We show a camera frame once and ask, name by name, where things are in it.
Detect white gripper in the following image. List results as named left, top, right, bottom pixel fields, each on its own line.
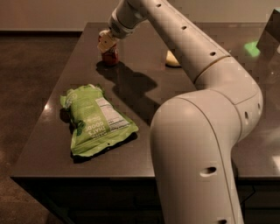
left=97, top=30, right=116, bottom=53

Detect red coke can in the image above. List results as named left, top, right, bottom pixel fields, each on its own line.
left=101, top=38, right=119, bottom=67

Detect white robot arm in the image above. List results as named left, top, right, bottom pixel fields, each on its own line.
left=98, top=0, right=263, bottom=224

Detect yellow sponge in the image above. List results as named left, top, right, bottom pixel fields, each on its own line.
left=165, top=51, right=180, bottom=67

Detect green chip bag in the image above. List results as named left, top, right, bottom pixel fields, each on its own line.
left=59, top=84, right=138, bottom=158

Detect dark counter drawers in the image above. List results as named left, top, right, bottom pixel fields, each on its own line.
left=12, top=177, right=280, bottom=224

